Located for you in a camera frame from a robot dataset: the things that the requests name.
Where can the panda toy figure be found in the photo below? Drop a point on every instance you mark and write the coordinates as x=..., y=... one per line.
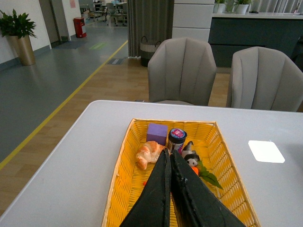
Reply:
x=190, y=156

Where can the toy croissant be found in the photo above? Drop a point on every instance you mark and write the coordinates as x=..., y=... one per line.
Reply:
x=148, y=153

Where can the potted plant in gold pot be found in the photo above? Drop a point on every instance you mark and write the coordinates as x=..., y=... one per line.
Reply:
x=19, y=27

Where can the red bin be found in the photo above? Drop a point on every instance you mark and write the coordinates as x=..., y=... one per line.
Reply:
x=79, y=25

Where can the left grey fabric chair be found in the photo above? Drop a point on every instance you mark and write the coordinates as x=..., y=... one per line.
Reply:
x=182, y=71

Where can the office chair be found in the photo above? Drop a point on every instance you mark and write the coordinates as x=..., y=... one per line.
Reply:
x=118, y=15

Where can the orange toy carrot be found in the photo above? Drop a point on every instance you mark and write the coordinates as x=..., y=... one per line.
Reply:
x=203, y=173

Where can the white pillar cabinet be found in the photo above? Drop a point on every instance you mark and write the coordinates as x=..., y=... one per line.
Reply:
x=192, y=18

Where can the striped laundry basket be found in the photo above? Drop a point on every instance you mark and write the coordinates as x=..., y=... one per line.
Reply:
x=147, y=50

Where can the small jar with pink label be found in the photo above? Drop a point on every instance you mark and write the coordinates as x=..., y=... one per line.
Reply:
x=176, y=139

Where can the grey fabric chair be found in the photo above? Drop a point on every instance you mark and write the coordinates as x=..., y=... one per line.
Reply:
x=264, y=79
x=182, y=71

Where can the yellow wicker basket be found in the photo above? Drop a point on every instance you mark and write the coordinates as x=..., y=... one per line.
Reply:
x=129, y=179

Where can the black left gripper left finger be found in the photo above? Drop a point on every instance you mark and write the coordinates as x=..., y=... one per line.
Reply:
x=152, y=209

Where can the white potted plant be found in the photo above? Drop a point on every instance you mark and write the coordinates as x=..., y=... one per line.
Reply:
x=241, y=6

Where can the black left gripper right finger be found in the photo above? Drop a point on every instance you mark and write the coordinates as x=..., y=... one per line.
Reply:
x=195, y=205

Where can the purple foam block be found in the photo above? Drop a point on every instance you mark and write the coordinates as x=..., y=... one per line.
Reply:
x=157, y=132

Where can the grey curtain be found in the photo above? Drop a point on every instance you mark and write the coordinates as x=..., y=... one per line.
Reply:
x=150, y=18

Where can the right grey fabric chair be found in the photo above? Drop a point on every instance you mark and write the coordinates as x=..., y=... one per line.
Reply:
x=264, y=79

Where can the dark kitchen counter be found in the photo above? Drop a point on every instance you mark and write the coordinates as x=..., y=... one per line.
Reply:
x=230, y=33

